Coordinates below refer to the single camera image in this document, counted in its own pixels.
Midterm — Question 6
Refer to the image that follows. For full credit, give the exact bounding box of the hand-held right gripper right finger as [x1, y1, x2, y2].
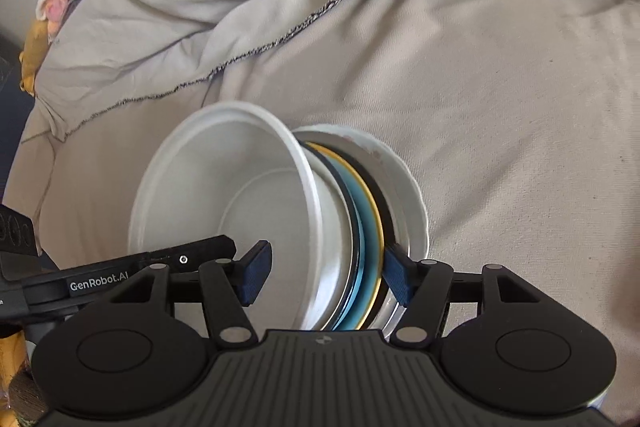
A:
[382, 244, 544, 350]

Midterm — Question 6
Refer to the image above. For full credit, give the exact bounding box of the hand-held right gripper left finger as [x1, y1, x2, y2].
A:
[107, 241, 274, 350]

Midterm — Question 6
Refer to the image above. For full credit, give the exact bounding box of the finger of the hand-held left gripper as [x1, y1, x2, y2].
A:
[136, 234, 237, 271]

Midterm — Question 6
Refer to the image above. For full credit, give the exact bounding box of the white bowl gold rim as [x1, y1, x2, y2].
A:
[306, 141, 387, 332]

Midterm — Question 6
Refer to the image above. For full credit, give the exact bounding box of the white scalloped plate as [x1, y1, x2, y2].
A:
[300, 124, 430, 269]

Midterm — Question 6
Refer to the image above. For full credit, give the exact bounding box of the white paper bowl orange label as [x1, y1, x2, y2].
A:
[127, 102, 324, 331]

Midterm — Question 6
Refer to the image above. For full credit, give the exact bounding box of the stainless steel basin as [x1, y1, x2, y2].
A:
[292, 127, 413, 338]

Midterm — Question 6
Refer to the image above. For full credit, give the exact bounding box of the grey blanket stitched edge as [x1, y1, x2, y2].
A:
[2, 0, 640, 427]

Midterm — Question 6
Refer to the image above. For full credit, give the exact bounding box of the yellow cloth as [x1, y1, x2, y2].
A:
[20, 19, 59, 96]

